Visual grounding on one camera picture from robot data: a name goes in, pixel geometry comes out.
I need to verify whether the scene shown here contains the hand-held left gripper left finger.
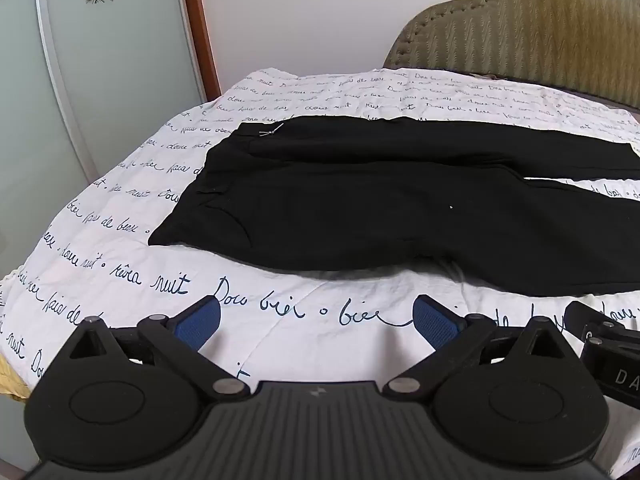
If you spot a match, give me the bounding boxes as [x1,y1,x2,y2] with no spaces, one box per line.
[66,295,250,401]

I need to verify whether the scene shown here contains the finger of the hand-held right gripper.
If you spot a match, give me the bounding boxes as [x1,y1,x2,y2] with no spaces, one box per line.
[566,301,640,343]

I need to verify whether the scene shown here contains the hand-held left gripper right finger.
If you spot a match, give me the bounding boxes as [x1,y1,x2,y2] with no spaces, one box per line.
[384,295,571,401]

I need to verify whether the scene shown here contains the black pants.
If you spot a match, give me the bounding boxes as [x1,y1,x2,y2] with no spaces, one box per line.
[148,116,640,298]

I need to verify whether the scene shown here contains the white script-printed bed sheet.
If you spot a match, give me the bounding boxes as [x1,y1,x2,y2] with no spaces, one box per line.
[0,66,640,478]

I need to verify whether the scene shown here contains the yellow quilted mattress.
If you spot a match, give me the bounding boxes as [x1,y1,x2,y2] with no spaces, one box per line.
[0,352,38,403]

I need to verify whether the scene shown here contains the frosted glass flower-print door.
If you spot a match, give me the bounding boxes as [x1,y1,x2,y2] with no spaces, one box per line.
[0,0,208,278]

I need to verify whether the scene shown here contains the olive upholstered headboard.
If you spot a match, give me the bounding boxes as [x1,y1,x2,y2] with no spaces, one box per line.
[382,0,640,111]

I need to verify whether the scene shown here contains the brown wooden door frame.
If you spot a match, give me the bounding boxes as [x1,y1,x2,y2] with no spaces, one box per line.
[177,0,222,102]

